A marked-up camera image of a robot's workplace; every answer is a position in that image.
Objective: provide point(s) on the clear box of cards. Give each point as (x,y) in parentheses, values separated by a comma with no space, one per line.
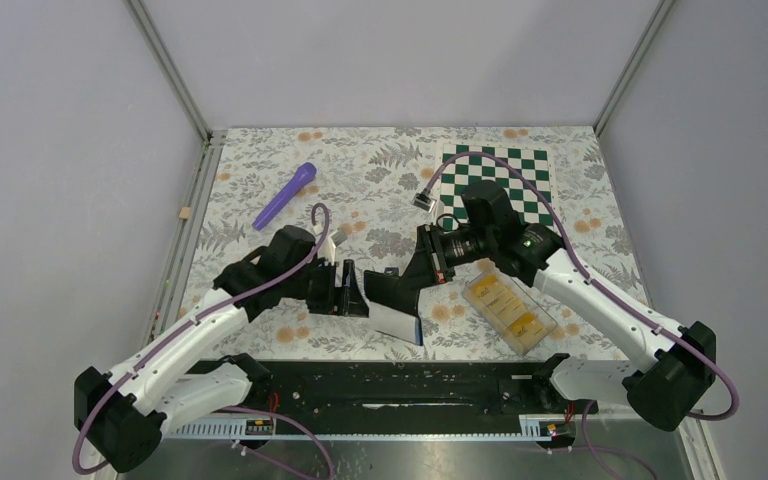
(510,310)

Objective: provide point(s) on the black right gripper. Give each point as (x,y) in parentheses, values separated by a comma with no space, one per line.
(429,263)

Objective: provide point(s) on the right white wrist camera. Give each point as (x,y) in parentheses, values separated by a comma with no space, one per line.
(431,205)

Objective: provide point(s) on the purple toy microphone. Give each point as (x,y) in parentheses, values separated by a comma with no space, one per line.
(303,176)

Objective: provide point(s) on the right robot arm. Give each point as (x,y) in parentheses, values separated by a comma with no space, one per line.
(669,366)

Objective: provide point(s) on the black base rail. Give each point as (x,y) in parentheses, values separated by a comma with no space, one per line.
(389,399)

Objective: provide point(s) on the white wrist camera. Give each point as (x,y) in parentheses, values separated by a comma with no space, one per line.
(431,205)
(328,251)

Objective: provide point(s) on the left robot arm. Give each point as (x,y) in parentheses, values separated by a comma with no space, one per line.
(124,413)

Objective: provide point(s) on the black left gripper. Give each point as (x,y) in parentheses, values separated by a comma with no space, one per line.
(339,300)

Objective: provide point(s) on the black leather card holder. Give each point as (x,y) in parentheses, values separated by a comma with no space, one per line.
(393,309)

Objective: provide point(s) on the floral tablecloth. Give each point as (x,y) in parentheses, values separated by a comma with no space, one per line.
(367,177)

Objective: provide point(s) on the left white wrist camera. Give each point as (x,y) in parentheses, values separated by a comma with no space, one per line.
(328,251)

